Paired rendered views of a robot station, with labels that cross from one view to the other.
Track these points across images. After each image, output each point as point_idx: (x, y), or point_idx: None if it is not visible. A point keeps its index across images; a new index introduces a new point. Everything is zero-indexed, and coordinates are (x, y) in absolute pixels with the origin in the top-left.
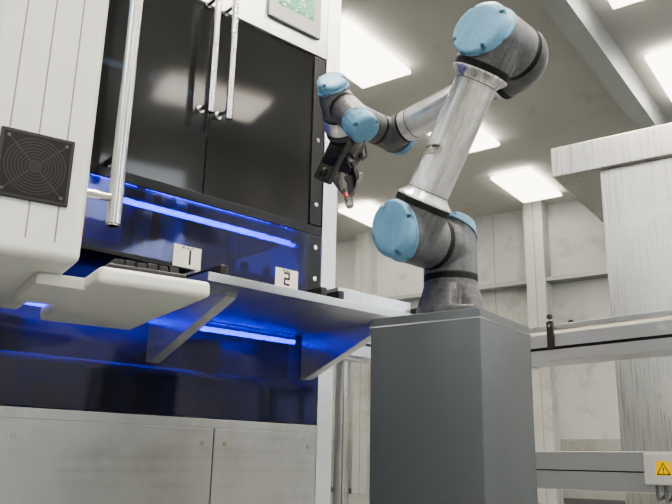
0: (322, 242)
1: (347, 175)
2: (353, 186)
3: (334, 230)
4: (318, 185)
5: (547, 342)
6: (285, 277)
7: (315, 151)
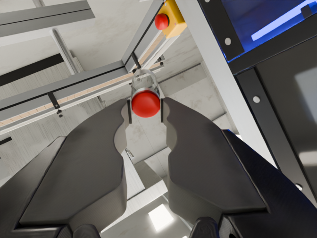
0: (222, 56)
1: (74, 215)
2: (63, 141)
3: (217, 83)
4: (266, 127)
5: (53, 94)
6: None
7: (295, 171)
